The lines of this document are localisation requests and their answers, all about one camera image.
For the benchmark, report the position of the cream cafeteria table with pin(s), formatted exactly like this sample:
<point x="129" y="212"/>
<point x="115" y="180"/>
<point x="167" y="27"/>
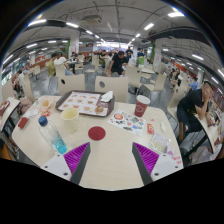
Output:
<point x="10" y="110"/>

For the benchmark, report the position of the beige chair with round hole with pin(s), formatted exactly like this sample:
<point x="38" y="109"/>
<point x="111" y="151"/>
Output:
<point x="75" y="83"/>
<point x="115" y="86"/>

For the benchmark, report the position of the red box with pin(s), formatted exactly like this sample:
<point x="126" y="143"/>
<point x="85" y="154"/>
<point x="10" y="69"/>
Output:
<point x="22" y="122"/>

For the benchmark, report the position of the colourful printed flyer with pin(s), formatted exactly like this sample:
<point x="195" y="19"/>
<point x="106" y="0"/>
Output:
<point x="128" y="122"/>

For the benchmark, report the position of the group of beige chairs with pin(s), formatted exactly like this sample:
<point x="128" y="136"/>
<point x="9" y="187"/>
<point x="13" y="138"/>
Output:
<point x="133" y="75"/>

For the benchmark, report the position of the ceiling air unit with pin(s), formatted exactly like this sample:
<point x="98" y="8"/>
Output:
<point x="92" y="19"/>

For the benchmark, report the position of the clear plastic packet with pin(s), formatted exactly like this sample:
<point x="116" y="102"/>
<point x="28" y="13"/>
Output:
<point x="158" y="142"/>

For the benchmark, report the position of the small red sachet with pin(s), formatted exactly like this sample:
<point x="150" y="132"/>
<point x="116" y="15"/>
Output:
<point x="150" y="128"/>

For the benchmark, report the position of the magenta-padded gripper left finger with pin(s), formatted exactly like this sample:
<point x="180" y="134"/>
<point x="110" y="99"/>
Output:
<point x="75" y="158"/>

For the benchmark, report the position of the crumpled food wrapper bag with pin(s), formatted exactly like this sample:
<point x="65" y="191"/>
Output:
<point x="46" y="105"/>

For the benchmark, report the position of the white paper napkin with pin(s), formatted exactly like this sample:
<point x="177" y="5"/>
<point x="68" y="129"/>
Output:
<point x="106" y="96"/>

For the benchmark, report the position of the group of ceiling lights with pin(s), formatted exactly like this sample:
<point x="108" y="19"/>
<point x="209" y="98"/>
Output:
<point x="175" y="14"/>

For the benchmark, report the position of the white receipt paper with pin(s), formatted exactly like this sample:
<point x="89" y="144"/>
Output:
<point x="32" y="114"/>

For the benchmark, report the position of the dark brown food tray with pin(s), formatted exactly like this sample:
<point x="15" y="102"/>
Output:
<point x="60" y="101"/>

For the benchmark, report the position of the cream plastic cup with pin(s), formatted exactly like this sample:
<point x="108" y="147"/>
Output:
<point x="70" y="121"/>

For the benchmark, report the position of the person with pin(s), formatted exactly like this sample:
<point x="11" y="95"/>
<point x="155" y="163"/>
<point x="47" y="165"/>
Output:
<point x="60" y="61"/>
<point x="191" y="103"/>
<point x="21" y="79"/>
<point x="193" y="84"/>
<point x="117" y="64"/>
<point x="141" y="58"/>
<point x="51" y="66"/>

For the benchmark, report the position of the clear blue-capped water bottle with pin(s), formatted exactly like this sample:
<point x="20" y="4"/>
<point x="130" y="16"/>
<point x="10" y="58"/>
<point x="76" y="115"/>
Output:
<point x="53" y="136"/>

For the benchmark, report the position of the small white sachet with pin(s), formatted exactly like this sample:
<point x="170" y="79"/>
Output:
<point x="163" y="126"/>

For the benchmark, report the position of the flat round red coaster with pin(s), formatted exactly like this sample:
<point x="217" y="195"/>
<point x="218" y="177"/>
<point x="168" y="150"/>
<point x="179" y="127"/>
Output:
<point x="96" y="133"/>

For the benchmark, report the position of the red paper drink cup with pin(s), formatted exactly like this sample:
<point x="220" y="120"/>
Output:
<point x="141" y="107"/>

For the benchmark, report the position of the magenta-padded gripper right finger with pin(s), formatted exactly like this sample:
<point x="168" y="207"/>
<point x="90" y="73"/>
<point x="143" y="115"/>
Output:
<point x="148" y="158"/>

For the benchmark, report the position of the printed paper tray liner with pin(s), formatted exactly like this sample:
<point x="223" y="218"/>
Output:
<point x="80" y="101"/>

